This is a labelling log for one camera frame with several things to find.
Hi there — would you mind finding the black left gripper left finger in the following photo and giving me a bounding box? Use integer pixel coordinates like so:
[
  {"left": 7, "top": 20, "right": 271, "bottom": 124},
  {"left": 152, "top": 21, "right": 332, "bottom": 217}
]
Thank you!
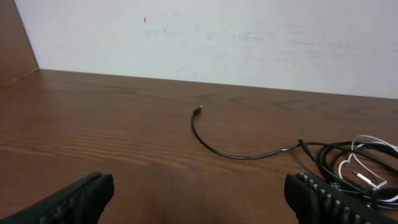
[{"left": 1, "top": 172, "right": 114, "bottom": 224}]

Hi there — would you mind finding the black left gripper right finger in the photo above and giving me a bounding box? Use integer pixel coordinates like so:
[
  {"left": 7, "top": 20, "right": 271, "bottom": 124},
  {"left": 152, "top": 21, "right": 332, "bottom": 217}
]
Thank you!
[{"left": 284, "top": 172, "right": 397, "bottom": 224}]

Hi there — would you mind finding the white USB cable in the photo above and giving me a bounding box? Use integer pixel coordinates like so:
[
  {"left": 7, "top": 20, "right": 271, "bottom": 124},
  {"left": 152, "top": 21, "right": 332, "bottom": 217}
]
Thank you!
[{"left": 337, "top": 134, "right": 398, "bottom": 210}]

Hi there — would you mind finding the thin black cable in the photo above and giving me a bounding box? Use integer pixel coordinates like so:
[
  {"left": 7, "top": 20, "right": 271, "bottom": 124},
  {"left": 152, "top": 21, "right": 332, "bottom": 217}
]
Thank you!
[{"left": 190, "top": 105, "right": 398, "bottom": 175}]

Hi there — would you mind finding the wooden side panel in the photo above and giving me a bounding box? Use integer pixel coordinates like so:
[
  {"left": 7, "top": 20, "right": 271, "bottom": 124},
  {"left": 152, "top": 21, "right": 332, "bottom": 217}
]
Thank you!
[{"left": 1, "top": 0, "right": 39, "bottom": 86}]

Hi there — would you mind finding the coiled black cable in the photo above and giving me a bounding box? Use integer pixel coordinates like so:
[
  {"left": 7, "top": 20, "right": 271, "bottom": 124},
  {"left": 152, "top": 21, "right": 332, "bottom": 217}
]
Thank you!
[{"left": 297, "top": 138, "right": 398, "bottom": 210}]

